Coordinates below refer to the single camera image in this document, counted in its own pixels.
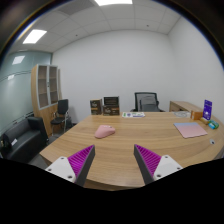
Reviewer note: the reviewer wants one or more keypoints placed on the white green leaflet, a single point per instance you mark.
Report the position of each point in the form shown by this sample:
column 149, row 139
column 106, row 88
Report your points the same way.
column 133, row 114

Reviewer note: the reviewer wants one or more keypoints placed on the black leather sofa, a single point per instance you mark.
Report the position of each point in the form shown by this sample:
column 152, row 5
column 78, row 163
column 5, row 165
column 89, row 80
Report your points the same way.
column 25, row 140

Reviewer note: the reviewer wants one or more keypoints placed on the green teal small pack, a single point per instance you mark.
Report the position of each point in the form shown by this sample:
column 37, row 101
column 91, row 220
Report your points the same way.
column 213, row 124

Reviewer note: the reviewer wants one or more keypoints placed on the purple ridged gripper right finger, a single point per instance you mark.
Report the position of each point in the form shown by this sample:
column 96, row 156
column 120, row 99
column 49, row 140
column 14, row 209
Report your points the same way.
column 153, row 166

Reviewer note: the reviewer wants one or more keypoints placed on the wooden side desk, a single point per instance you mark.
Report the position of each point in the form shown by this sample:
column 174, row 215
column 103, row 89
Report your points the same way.
column 183, row 106

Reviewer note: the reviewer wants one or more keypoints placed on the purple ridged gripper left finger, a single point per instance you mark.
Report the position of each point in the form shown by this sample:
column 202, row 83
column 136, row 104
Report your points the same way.
column 74, row 168

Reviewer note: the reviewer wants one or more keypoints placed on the pink mouse pad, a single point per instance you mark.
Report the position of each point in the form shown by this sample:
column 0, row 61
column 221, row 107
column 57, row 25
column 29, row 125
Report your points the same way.
column 190, row 129

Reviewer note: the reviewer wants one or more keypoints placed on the pink computer mouse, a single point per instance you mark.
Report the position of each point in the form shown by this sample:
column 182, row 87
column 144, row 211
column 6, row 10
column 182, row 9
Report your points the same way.
column 104, row 131

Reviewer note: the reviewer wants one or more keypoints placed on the orange small box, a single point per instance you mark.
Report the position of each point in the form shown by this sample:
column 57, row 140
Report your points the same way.
column 195, row 115

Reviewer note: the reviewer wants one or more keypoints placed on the small dark brown box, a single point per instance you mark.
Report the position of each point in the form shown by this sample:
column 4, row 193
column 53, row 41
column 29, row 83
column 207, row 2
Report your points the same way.
column 96, row 106

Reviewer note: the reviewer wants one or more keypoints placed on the small white round object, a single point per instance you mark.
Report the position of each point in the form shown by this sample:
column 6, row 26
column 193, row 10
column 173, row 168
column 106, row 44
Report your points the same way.
column 212, row 142

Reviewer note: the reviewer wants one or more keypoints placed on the black mesh office chair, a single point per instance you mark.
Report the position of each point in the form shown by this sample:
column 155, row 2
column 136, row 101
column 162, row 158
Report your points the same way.
column 146, row 102

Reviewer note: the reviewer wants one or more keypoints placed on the wooden glass-door cabinet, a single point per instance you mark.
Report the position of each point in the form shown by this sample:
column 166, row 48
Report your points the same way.
column 45, row 93

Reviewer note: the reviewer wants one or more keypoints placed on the black visitor chair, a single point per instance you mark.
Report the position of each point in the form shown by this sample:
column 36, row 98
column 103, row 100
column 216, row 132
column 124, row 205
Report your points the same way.
column 61, row 116

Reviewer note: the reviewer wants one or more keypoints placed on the large dark brown box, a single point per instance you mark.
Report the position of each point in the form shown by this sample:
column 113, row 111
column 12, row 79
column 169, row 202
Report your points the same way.
column 111, row 106

